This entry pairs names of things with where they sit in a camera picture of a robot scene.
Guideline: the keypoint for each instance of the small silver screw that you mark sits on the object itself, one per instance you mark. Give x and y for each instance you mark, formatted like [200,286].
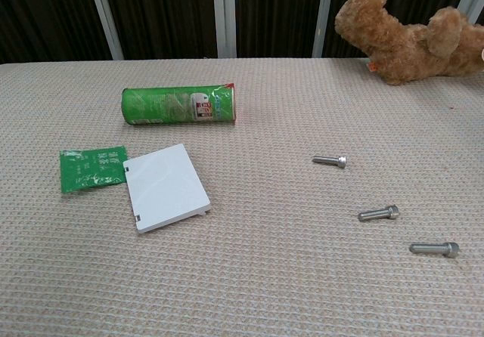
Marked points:
[378,214]
[329,159]
[435,248]

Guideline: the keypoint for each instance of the white plastic cover plate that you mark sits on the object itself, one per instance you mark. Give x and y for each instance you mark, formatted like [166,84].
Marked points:
[166,189]

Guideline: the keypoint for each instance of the green chip can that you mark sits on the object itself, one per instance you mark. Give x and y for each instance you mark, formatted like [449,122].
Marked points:
[170,104]

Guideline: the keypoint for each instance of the beige woven tablecloth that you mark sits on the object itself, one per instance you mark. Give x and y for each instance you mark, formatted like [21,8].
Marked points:
[242,269]

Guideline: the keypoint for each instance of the green foil sachet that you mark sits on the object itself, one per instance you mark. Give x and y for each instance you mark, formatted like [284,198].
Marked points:
[90,169]

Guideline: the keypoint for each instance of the brown teddy bear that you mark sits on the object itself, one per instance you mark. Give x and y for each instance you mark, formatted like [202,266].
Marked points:
[401,46]

